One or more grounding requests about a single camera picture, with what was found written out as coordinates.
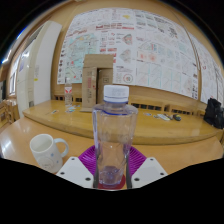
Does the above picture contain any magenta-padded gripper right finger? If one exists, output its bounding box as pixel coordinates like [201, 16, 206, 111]
[125, 145, 169, 190]

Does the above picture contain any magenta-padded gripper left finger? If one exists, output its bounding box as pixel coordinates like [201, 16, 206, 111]
[55, 144, 98, 189]

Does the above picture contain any clear plastic water bottle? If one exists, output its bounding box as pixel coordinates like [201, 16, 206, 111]
[92, 84, 139, 188]

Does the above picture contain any white ceramic mug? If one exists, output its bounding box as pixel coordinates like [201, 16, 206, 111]
[29, 133, 70, 174]

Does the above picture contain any small white remote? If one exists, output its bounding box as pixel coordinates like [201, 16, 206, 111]
[156, 113, 172, 122]

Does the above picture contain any small red-labelled drink bottle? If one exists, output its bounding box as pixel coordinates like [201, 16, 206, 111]
[64, 78, 74, 108]

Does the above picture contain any brown cardboard box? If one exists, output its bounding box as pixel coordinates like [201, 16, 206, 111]
[80, 53, 115, 113]

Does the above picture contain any black bag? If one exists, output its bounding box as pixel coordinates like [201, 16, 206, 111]
[203, 97, 224, 130]

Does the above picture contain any narrow wall poster collage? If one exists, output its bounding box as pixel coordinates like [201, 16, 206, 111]
[188, 31, 224, 106]

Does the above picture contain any large wall poster collage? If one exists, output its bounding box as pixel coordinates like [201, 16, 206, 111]
[57, 8, 199, 100]

